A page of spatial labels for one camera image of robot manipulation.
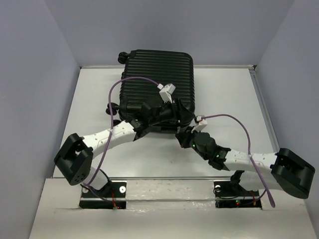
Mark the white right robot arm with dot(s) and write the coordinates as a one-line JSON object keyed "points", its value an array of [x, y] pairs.
{"points": [[283, 170]]}

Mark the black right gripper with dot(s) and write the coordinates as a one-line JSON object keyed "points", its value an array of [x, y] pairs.
{"points": [[183, 137]]}

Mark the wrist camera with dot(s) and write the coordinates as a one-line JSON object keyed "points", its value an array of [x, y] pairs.
{"points": [[166, 91], [200, 123]]}

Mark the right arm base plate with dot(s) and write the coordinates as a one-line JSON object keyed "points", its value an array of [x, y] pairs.
{"points": [[228, 196]]}

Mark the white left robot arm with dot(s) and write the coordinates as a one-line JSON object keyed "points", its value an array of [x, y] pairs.
{"points": [[74, 159]]}

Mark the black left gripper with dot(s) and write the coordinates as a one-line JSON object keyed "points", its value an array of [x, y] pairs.
{"points": [[178, 114]]}

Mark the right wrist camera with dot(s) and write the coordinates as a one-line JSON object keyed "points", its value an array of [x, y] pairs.
{"points": [[200, 123]]}

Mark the black hard-shell suitcase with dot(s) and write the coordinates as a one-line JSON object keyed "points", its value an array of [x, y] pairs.
{"points": [[146, 68]]}

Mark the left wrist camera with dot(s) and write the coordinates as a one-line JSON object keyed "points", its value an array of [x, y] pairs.
{"points": [[166, 91]]}

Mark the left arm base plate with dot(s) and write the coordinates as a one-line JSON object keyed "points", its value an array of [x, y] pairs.
{"points": [[111, 197]]}

